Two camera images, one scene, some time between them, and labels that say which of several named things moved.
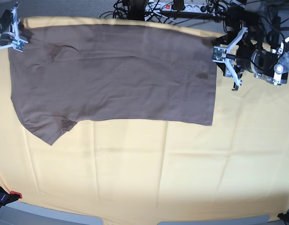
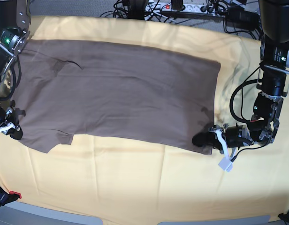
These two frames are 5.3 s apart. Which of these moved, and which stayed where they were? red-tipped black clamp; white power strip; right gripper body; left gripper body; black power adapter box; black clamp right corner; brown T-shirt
Moved: left gripper body; brown T-shirt; right gripper body
Stayed: black power adapter box; red-tipped black clamp; white power strip; black clamp right corner
